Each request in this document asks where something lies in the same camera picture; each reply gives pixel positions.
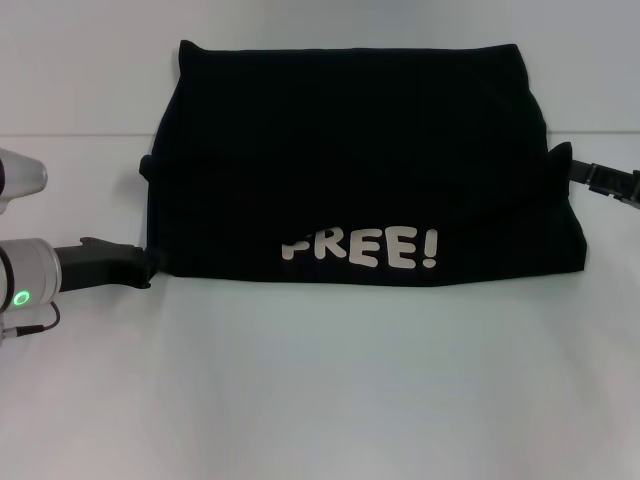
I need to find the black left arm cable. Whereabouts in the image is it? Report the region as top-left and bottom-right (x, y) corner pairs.
(0, 303), (62, 346)

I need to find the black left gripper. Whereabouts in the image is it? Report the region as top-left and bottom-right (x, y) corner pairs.
(53, 236), (169, 293)

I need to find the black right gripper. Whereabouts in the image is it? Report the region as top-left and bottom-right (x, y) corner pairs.
(569, 159), (640, 210)

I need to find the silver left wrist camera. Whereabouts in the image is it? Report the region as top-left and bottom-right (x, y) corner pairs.
(0, 147), (50, 217)

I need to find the black shirt with white print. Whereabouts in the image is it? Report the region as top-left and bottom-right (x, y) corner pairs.
(138, 39), (589, 290)

